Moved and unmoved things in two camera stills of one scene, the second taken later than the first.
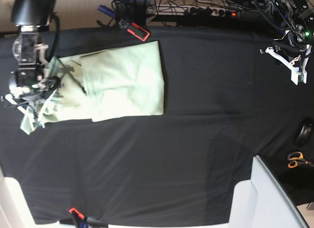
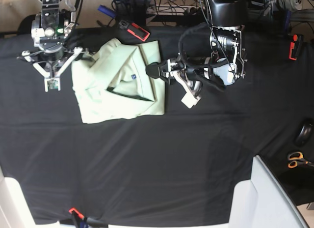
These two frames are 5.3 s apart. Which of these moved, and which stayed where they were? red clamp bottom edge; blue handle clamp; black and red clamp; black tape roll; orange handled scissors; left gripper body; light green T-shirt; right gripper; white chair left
Moved: left gripper body; right gripper; light green T-shirt
Stayed: red clamp bottom edge; blue handle clamp; black and red clamp; black tape roll; orange handled scissors; white chair left
